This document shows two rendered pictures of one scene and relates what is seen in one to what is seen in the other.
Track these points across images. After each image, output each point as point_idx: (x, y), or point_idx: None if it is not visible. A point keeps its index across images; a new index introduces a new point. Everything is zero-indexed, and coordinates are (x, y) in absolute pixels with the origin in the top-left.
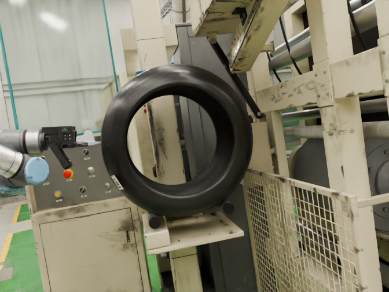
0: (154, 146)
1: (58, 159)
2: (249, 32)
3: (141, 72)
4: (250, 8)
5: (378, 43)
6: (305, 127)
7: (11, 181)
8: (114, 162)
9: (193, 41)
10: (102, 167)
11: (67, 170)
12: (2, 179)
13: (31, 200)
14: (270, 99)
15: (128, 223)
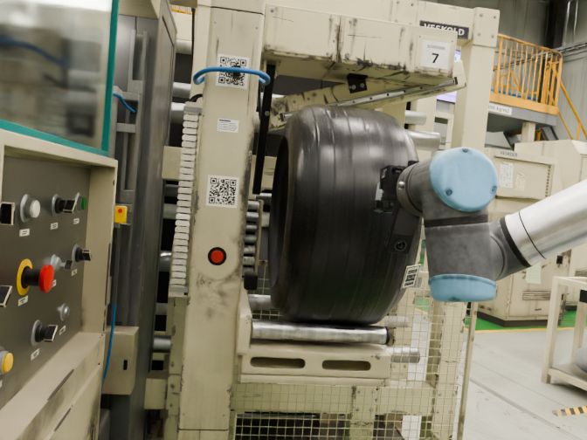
0: (245, 217)
1: (415, 233)
2: (363, 107)
3: (268, 78)
4: (378, 86)
5: None
6: (267, 214)
7: (500, 276)
8: (418, 244)
9: (162, 26)
10: (65, 257)
11: (25, 263)
12: (496, 271)
13: None
14: (263, 173)
15: (96, 406)
